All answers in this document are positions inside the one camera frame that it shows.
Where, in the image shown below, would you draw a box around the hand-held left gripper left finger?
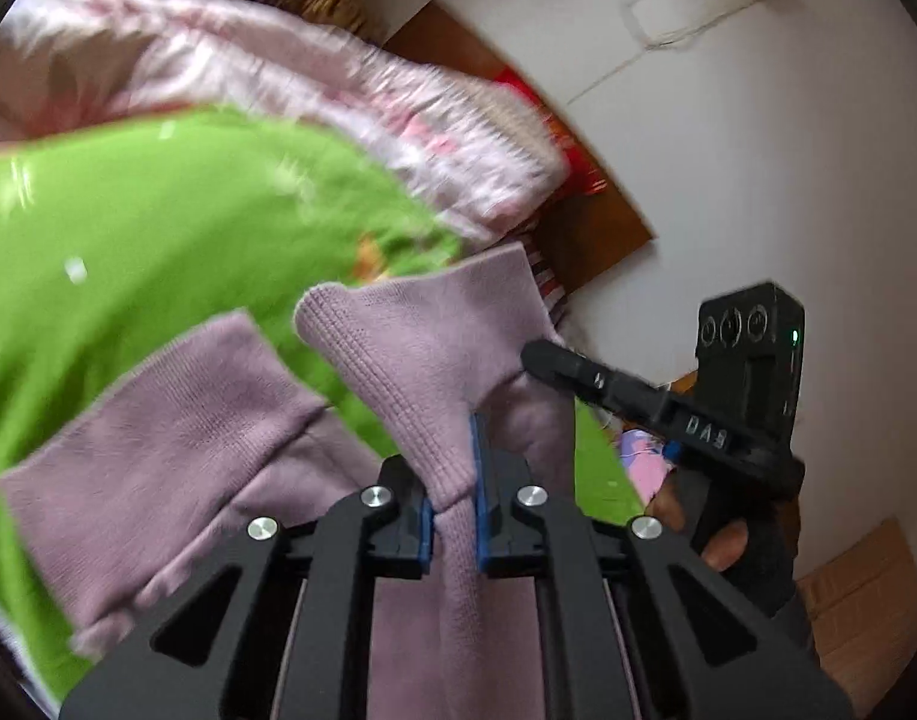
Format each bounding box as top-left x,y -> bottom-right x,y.
59,456 -> 436,720

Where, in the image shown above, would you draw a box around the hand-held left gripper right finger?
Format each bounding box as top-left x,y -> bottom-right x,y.
469,411 -> 854,720

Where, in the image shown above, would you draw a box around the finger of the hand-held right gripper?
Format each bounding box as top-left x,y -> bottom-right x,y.
520,340 -> 673,436

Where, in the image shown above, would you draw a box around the mauve knit pants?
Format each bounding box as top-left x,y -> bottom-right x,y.
0,242 -> 626,720

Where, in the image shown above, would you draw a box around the person's right hand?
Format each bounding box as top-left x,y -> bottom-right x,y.
645,465 -> 799,620

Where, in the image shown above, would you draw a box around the striped cloth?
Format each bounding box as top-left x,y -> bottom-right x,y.
522,232 -> 574,325

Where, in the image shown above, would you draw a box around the pink printed blanket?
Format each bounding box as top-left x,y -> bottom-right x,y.
619,427 -> 675,500

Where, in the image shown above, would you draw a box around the wooden headboard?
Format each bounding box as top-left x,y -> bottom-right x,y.
383,0 -> 658,295

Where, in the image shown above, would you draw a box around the red pillow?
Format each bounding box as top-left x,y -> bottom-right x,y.
496,67 -> 611,197

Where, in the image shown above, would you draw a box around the cardboard box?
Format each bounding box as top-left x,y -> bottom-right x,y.
792,517 -> 917,718

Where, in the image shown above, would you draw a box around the green printed bed sheet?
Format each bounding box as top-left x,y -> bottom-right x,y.
0,106 -> 646,707

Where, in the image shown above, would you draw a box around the pink floral quilt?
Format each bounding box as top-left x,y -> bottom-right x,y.
0,0 -> 572,242

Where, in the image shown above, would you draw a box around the white wall cable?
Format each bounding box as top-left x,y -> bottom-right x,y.
567,0 -> 760,107

